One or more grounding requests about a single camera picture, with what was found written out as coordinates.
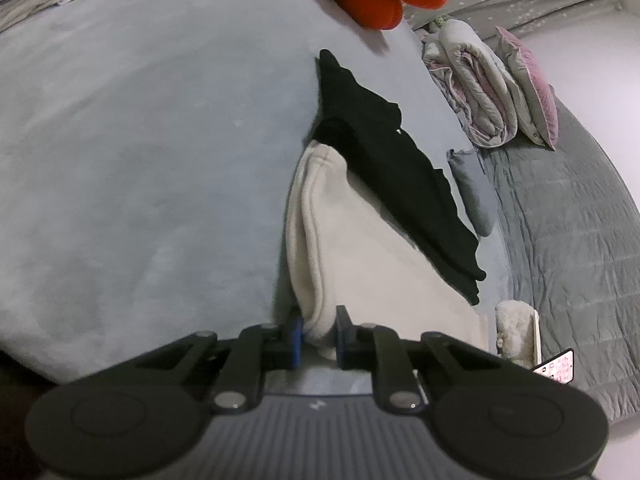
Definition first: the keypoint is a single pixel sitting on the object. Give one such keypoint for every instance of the folded grey and pink duvet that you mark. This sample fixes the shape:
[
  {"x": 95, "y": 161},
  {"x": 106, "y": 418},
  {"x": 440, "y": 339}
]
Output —
[{"x": 470, "y": 90}]

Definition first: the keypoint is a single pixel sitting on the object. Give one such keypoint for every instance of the grey quilted headboard cover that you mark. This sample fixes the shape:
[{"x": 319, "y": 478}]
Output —
[{"x": 575, "y": 240}]

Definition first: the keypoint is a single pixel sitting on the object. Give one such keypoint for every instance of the white fluffy plush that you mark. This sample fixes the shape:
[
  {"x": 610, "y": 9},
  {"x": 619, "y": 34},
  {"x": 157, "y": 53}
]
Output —
[{"x": 517, "y": 332}]

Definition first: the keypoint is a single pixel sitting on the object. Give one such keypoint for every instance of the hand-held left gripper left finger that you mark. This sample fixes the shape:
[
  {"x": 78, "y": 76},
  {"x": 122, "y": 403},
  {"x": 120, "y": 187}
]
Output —
[{"x": 297, "y": 342}]

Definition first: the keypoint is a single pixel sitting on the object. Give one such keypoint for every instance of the purple pillow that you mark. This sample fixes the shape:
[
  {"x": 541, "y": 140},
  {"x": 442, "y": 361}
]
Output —
[{"x": 537, "y": 80}]

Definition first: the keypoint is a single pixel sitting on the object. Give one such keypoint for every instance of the smartphone with lit screen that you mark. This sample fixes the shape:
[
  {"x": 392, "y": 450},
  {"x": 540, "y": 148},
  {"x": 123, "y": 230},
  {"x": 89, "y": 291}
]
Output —
[{"x": 556, "y": 367}]

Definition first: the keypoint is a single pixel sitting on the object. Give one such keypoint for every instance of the black and cream shirt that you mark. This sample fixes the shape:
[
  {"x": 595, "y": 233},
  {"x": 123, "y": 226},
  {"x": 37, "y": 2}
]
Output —
[{"x": 390, "y": 170}]

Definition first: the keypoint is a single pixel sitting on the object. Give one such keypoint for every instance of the white pillow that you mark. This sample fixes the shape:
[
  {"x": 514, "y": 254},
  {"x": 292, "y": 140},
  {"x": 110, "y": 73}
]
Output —
[{"x": 520, "y": 105}]

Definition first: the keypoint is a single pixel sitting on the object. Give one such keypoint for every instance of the grey folded cloth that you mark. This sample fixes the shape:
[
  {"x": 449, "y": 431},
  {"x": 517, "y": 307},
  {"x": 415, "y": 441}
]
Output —
[{"x": 472, "y": 195}]

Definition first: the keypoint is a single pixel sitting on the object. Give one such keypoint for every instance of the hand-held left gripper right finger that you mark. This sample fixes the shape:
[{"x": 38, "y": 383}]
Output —
[{"x": 342, "y": 337}]

